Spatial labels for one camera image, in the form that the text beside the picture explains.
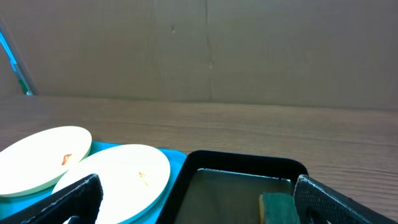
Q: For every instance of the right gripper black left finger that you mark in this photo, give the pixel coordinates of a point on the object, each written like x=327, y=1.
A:
x=77, y=203

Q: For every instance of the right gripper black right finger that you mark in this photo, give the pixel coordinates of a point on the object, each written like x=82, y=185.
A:
x=318, y=203

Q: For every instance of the green and yellow sponge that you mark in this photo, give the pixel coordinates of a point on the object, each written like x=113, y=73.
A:
x=277, y=208

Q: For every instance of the black water tray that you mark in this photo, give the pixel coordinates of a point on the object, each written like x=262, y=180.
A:
x=223, y=187

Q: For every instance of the teal plastic tray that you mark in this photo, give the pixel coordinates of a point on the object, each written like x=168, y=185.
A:
x=10, y=206

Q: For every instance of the white plate with red stain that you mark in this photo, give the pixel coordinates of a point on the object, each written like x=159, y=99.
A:
x=39, y=160

